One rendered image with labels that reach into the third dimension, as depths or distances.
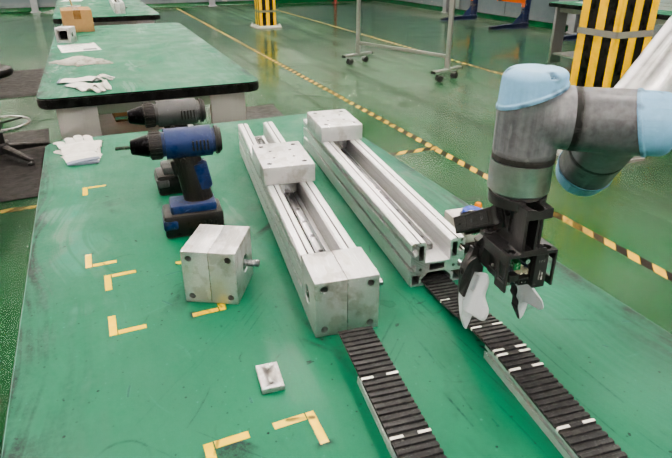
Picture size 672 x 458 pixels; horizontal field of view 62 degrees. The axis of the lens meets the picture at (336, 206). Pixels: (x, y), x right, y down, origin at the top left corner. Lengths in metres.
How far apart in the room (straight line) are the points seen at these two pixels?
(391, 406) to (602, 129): 0.40
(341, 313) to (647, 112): 0.48
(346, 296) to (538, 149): 0.35
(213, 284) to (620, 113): 0.63
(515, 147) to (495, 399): 0.33
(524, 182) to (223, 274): 0.49
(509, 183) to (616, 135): 0.13
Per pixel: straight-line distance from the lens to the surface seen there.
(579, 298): 1.04
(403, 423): 0.70
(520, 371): 0.79
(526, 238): 0.74
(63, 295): 1.06
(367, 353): 0.79
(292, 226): 1.00
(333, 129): 1.44
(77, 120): 2.63
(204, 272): 0.93
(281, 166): 1.17
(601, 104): 0.69
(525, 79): 0.67
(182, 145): 1.12
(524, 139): 0.68
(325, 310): 0.84
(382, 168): 1.27
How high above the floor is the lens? 1.31
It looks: 24 degrees down
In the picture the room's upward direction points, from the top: straight up
